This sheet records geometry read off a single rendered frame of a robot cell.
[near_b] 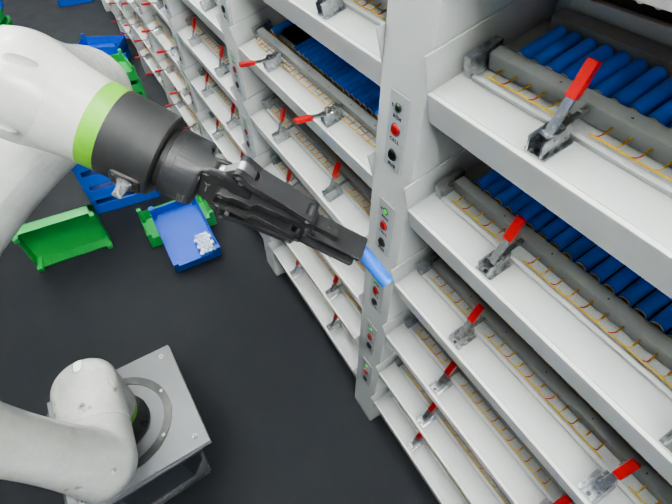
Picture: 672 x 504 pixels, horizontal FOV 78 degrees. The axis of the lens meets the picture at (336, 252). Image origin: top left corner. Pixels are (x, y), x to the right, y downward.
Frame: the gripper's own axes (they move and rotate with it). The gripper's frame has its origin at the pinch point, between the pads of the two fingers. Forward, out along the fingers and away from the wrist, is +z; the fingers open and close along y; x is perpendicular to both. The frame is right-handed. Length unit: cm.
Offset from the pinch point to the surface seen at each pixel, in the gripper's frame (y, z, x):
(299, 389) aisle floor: -100, 35, -11
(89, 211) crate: -145, -62, 28
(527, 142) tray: 17.3, 10.6, 11.3
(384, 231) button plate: -18.0, 13.4, 14.2
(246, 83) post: -54, -23, 55
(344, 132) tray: -19.7, 0.3, 30.0
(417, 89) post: 6.6, 1.7, 20.8
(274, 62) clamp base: -35, -18, 49
